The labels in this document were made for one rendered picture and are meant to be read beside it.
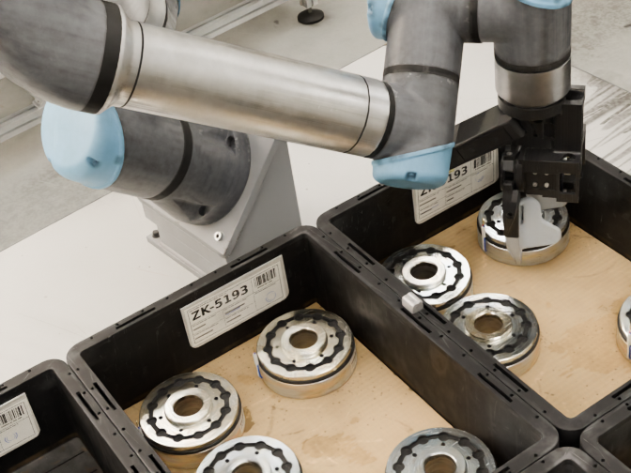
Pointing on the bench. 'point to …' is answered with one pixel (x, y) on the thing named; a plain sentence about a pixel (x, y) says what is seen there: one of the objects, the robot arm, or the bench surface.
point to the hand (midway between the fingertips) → (515, 239)
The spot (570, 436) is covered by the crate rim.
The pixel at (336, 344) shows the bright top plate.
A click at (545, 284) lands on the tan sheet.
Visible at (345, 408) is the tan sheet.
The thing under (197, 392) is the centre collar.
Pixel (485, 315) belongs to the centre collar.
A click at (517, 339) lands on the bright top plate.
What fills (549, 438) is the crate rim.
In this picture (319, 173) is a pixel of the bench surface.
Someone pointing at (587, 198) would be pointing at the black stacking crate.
